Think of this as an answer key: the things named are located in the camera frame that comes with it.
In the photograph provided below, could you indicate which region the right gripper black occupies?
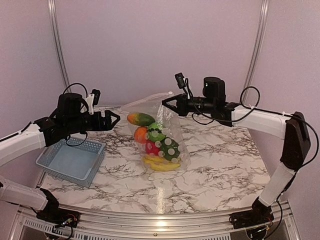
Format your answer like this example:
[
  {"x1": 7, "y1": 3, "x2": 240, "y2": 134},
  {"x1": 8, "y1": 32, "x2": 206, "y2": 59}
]
[{"x1": 162, "y1": 92, "x2": 216, "y2": 117}]

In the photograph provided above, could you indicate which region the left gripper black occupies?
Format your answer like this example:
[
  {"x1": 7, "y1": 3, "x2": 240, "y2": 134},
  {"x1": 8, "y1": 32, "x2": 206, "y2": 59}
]
[{"x1": 65, "y1": 109, "x2": 121, "y2": 135}]

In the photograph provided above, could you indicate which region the clear zip top bag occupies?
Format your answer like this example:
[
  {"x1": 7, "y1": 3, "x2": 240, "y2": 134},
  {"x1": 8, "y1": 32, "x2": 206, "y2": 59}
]
[{"x1": 121, "y1": 92, "x2": 191, "y2": 172}]

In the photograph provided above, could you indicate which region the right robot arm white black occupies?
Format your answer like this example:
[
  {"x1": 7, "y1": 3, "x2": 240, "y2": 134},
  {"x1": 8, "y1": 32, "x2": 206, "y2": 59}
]
[{"x1": 162, "y1": 73, "x2": 311, "y2": 224}]

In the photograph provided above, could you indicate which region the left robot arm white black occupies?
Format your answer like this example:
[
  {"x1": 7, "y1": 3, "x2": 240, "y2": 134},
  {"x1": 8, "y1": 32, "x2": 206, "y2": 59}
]
[{"x1": 0, "y1": 89, "x2": 121, "y2": 223}]

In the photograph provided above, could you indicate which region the fake orange fruit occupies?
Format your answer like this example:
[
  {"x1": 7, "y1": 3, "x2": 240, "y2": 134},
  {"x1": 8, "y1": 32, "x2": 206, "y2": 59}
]
[{"x1": 133, "y1": 126, "x2": 148, "y2": 144}]

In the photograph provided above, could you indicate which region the light green fake fruit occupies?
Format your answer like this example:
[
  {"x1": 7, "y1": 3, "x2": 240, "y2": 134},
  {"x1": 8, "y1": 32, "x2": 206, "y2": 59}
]
[{"x1": 147, "y1": 122, "x2": 166, "y2": 142}]

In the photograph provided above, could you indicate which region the dark green fake vegetable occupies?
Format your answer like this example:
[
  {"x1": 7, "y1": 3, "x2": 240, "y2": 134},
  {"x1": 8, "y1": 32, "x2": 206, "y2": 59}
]
[{"x1": 160, "y1": 137, "x2": 181, "y2": 161}]

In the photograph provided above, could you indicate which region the pink red fake fruit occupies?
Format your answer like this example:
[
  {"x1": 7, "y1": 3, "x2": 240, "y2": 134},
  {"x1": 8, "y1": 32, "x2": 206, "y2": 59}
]
[{"x1": 145, "y1": 140, "x2": 161, "y2": 156}]

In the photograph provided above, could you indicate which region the yellow fake banana bunch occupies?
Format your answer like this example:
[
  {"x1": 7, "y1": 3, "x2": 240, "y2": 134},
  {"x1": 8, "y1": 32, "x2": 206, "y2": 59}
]
[{"x1": 141, "y1": 155, "x2": 181, "y2": 172}]

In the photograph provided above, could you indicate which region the light blue plastic basket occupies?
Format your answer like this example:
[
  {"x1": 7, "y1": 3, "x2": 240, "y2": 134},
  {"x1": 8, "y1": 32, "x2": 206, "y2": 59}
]
[{"x1": 35, "y1": 137, "x2": 105, "y2": 188}]

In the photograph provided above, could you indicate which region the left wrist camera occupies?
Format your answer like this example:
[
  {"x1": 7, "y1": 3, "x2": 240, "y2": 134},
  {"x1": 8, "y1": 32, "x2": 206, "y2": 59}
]
[{"x1": 84, "y1": 89, "x2": 101, "y2": 115}]

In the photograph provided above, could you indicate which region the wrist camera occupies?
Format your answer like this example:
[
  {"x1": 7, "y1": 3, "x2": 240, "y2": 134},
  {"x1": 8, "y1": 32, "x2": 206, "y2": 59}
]
[
  {"x1": 174, "y1": 72, "x2": 188, "y2": 95},
  {"x1": 84, "y1": 89, "x2": 101, "y2": 115}
]

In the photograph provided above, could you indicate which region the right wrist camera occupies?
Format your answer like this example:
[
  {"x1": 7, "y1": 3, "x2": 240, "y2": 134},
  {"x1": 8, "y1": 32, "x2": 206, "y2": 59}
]
[{"x1": 174, "y1": 72, "x2": 188, "y2": 95}]

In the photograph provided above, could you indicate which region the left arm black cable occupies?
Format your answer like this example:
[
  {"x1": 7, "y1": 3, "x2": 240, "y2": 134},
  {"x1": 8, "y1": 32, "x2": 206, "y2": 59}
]
[{"x1": 62, "y1": 83, "x2": 89, "y2": 148}]

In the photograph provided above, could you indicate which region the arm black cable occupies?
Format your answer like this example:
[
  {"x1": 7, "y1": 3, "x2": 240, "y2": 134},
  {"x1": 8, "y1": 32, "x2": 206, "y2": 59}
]
[
  {"x1": 183, "y1": 77, "x2": 318, "y2": 171},
  {"x1": 62, "y1": 83, "x2": 89, "y2": 148}
]

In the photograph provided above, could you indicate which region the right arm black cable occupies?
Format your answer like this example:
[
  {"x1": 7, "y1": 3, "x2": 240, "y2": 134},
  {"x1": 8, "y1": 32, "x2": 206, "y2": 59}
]
[{"x1": 183, "y1": 77, "x2": 318, "y2": 171}]

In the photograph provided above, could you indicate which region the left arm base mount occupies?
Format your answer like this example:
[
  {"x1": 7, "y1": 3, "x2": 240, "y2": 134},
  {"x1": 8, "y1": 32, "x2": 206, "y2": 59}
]
[{"x1": 36, "y1": 198, "x2": 80, "y2": 228}]

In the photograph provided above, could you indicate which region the left aluminium frame post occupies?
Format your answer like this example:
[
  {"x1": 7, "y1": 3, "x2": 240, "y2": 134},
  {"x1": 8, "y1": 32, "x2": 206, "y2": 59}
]
[{"x1": 47, "y1": 0, "x2": 72, "y2": 93}]

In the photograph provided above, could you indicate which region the aluminium frame post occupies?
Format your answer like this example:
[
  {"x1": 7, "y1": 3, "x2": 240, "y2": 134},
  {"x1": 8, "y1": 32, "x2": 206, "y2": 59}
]
[
  {"x1": 47, "y1": 0, "x2": 72, "y2": 93},
  {"x1": 242, "y1": 0, "x2": 270, "y2": 101}
]

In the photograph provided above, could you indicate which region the right aluminium frame post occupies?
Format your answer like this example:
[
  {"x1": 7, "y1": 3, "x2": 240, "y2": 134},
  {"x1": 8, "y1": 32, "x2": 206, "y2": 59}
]
[{"x1": 242, "y1": 0, "x2": 270, "y2": 101}]

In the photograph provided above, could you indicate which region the front aluminium rail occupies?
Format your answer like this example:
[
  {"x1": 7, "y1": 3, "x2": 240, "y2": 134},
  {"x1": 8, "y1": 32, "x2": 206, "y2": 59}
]
[{"x1": 9, "y1": 201, "x2": 301, "y2": 240}]

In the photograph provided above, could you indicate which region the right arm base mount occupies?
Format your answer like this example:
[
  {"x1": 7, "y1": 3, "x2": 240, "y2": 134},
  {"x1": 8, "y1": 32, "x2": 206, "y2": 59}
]
[{"x1": 229, "y1": 198, "x2": 274, "y2": 229}]

